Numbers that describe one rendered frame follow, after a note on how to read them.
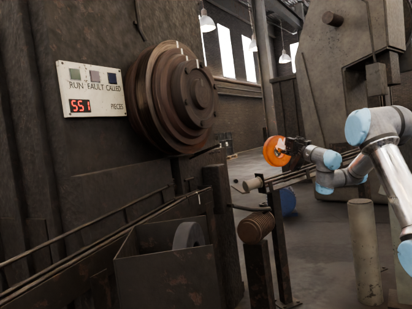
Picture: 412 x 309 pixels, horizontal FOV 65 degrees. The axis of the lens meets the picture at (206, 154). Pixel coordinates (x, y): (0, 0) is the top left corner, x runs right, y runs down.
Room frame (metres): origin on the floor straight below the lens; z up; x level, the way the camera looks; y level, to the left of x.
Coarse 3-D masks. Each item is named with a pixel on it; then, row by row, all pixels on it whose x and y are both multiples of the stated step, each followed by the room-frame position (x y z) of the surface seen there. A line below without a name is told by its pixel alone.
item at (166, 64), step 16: (176, 48) 1.32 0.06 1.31; (160, 64) 1.22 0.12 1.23; (176, 64) 1.28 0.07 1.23; (160, 80) 1.21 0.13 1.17; (160, 96) 1.20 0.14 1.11; (160, 112) 1.20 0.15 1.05; (176, 112) 1.24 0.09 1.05; (176, 128) 1.25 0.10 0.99; (208, 128) 1.47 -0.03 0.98; (192, 144) 1.34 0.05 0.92
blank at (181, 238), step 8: (184, 224) 0.73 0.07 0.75; (192, 224) 0.72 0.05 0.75; (176, 232) 0.70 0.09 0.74; (184, 232) 0.70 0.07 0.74; (192, 232) 0.71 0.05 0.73; (200, 232) 0.78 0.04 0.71; (176, 240) 0.68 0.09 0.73; (184, 240) 0.68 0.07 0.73; (192, 240) 0.71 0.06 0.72; (200, 240) 0.77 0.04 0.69; (176, 248) 0.67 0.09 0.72
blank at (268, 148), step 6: (270, 138) 1.59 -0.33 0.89; (276, 138) 1.60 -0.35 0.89; (282, 138) 1.61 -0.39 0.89; (264, 144) 1.60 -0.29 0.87; (270, 144) 1.58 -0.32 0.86; (276, 144) 1.59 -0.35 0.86; (264, 150) 1.58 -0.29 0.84; (270, 150) 1.58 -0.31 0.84; (264, 156) 1.59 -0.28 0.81; (270, 156) 1.57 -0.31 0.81; (276, 156) 1.59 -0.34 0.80; (282, 156) 1.61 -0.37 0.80; (288, 156) 1.62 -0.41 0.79; (270, 162) 1.58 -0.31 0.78; (276, 162) 1.58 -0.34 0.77; (282, 162) 1.60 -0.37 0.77
